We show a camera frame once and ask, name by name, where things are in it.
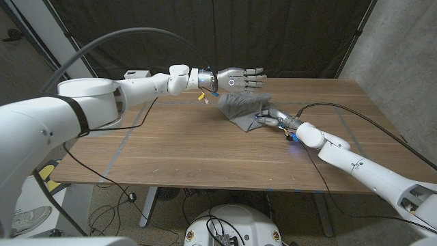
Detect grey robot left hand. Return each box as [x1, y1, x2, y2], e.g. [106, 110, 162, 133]
[213, 66, 268, 94]

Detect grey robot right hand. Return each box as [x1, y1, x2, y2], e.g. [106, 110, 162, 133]
[255, 108, 303, 131]

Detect grey fabric shorts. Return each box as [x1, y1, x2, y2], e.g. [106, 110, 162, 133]
[216, 92, 274, 133]

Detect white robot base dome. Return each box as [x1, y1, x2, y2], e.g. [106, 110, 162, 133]
[183, 204, 283, 246]

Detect grey table leg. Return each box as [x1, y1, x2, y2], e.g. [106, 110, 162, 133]
[312, 191, 335, 238]

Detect black backdrop stand pole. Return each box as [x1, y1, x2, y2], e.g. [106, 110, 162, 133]
[42, 0, 100, 80]
[334, 0, 378, 79]

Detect black round fan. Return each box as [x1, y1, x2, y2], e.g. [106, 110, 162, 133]
[156, 187, 181, 202]

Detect grey metal finned module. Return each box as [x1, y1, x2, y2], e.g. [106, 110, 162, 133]
[214, 234, 240, 246]

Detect white table leg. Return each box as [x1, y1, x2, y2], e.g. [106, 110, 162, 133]
[139, 186, 158, 229]

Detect white box with sneaker print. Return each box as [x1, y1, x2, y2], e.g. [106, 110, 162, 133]
[10, 176, 94, 239]

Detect yellow black tool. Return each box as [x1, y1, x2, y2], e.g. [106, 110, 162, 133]
[37, 159, 69, 195]

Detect dark wooden door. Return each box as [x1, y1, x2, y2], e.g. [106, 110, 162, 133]
[0, 6, 87, 107]

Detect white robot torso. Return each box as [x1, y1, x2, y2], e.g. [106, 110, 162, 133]
[0, 236, 437, 246]

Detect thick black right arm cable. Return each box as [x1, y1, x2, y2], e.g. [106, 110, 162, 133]
[295, 102, 437, 172]

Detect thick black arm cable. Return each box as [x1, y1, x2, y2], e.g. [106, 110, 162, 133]
[31, 27, 219, 237]
[295, 102, 437, 172]

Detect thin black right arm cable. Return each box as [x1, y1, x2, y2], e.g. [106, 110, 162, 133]
[300, 142, 437, 236]

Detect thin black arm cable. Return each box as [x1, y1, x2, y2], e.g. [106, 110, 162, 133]
[62, 87, 180, 246]
[300, 142, 437, 236]

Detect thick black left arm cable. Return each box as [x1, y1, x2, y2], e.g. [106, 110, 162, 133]
[31, 27, 219, 237]

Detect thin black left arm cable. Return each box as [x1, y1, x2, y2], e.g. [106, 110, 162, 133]
[62, 87, 180, 246]

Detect black floor cable with plug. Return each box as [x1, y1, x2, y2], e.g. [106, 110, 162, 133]
[87, 184, 138, 237]

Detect black door handle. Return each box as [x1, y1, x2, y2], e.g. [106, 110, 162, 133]
[1, 28, 23, 42]

